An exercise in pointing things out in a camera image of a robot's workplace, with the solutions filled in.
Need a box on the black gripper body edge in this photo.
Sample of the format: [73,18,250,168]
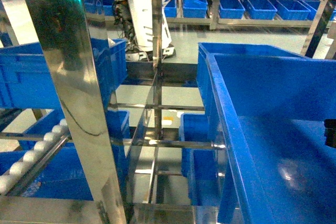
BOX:
[324,119,335,147]

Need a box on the far steel shelf rack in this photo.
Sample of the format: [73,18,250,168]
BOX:
[84,0,335,49]

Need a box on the blue bin lower shelf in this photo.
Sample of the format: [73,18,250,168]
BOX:
[1,110,130,200]

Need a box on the blue bin shelf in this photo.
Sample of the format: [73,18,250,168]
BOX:
[1,110,130,200]
[1,39,127,109]

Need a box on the blue bin upper shelf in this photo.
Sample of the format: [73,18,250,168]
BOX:
[1,39,127,109]

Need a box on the large blue bin foreground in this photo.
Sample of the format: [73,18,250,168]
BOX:
[196,42,335,223]

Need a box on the blue bin lower middle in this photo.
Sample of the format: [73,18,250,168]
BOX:
[179,113,220,207]

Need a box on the white mobile robot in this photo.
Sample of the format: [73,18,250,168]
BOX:
[113,0,177,61]

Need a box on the white roller conveyor track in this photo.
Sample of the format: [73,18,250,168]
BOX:
[1,119,70,196]

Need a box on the stainless steel shelf frame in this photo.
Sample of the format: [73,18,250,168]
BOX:
[0,0,226,224]

